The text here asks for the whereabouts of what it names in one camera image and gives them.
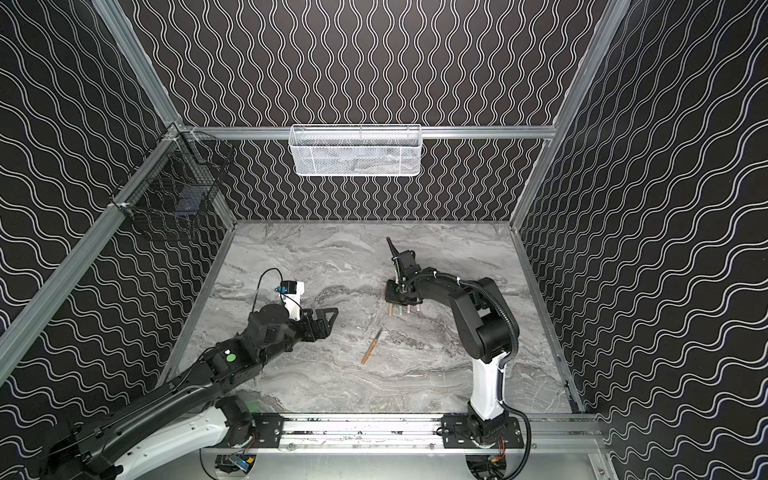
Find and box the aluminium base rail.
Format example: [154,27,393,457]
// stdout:
[206,413,602,455]

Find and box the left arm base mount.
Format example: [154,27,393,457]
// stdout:
[206,413,285,450]

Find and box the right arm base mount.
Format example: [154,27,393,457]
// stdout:
[435,413,524,449]

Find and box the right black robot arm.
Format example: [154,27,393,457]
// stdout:
[385,240,520,444]

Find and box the white mesh basket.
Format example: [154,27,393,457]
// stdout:
[288,124,424,177]

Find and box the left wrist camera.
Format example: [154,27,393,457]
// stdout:
[276,280,305,320]

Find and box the black wire basket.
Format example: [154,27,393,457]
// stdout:
[117,131,235,242]

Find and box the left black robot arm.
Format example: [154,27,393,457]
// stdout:
[39,304,339,479]

